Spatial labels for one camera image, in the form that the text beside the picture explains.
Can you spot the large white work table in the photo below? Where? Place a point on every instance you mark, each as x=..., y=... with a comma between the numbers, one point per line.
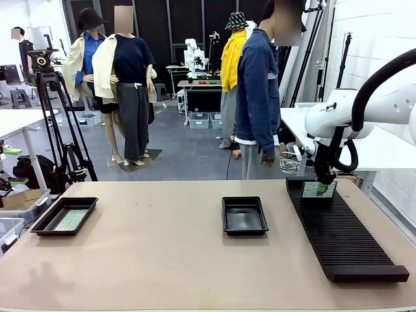
x=383, y=152

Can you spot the brown cardboard box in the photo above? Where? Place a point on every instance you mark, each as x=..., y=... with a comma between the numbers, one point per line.
x=22, y=198

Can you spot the green printed circuit board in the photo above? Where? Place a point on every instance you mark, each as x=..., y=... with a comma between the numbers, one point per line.
x=308, y=190
x=71, y=220

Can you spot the background person dark clothes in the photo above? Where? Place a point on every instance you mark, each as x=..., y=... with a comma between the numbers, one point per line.
x=24, y=52

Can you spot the black ESD plastic tray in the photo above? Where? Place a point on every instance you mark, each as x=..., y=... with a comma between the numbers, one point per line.
x=243, y=217
x=70, y=204

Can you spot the black bag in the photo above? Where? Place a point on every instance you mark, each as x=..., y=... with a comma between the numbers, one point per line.
x=35, y=169

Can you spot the clear empty storage bin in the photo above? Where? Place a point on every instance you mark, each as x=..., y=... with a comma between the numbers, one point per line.
x=9, y=232

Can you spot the background table black panel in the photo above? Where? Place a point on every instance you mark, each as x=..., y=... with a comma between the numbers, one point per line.
x=201, y=100

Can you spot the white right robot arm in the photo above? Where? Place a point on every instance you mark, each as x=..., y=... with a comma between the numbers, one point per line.
x=338, y=110

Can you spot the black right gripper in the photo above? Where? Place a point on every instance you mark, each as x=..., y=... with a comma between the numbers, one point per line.
x=325, y=162

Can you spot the person in denim jacket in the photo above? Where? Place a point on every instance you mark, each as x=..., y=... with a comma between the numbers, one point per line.
x=256, y=97

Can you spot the black studio stand poles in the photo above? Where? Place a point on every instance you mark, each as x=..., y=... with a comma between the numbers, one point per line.
x=320, y=65

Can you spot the mannequin navy tee grey trousers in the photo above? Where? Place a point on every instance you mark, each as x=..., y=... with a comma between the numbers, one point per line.
x=131, y=58

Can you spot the small white background robot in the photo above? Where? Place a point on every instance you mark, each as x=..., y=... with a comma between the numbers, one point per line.
x=191, y=45

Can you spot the thin black light stand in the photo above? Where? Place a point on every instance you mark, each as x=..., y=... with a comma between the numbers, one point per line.
x=345, y=55

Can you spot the dark mannequin base plate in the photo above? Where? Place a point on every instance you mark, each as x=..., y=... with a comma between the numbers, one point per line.
x=152, y=152

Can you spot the grey step stool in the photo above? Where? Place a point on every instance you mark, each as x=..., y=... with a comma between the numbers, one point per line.
x=20, y=97
x=160, y=91

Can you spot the mannequin bucket hat yellow hoodie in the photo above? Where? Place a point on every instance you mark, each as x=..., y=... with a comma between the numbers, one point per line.
x=232, y=61

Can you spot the black slotted PCB rack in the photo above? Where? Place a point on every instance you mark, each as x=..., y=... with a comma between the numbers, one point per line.
x=341, y=234

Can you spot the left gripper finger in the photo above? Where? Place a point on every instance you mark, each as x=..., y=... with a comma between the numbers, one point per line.
x=19, y=181
x=13, y=151

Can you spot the clear bin holding cardboard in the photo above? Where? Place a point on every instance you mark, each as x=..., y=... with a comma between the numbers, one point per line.
x=37, y=213

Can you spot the person's right forearm denim sleeve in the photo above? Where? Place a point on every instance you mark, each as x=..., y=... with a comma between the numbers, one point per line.
x=265, y=136

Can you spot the clear storage bin grey lid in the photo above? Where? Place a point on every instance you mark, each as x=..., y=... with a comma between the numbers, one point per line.
x=216, y=121
x=199, y=121

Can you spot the mannequin black hat blue shirt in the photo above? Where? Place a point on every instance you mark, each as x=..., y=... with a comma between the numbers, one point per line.
x=87, y=55

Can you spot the black camera tripod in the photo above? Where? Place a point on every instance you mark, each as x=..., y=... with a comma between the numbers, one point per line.
x=41, y=61

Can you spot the clear bin with clutter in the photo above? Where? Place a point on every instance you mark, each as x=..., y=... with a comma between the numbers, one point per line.
x=89, y=119

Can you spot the person's right hand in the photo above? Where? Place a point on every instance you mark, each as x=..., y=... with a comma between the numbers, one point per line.
x=267, y=161

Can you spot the shallow clear bin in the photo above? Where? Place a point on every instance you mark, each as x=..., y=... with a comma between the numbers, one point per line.
x=302, y=105

